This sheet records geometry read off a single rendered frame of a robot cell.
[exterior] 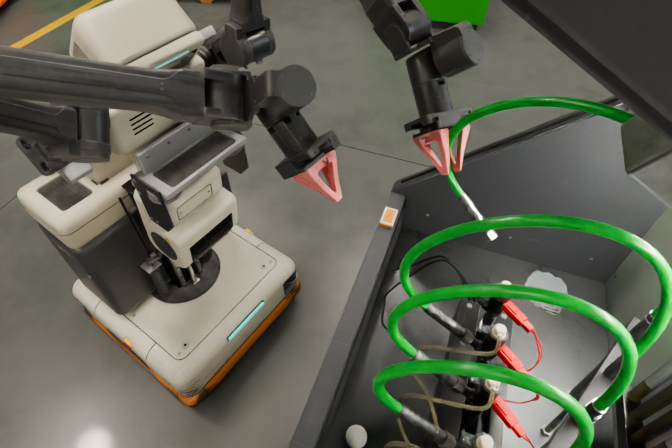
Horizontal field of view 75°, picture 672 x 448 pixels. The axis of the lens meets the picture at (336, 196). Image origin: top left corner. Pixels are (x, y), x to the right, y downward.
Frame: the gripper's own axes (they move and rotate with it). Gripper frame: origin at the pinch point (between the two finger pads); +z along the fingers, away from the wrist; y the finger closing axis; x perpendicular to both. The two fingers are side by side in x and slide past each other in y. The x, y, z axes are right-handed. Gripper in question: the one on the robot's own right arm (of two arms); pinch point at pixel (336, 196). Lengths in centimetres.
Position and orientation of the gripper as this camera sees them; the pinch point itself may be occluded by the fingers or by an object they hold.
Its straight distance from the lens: 70.1
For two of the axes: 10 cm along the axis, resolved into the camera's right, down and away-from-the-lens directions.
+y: 5.8, -1.8, -7.9
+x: 5.9, -5.8, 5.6
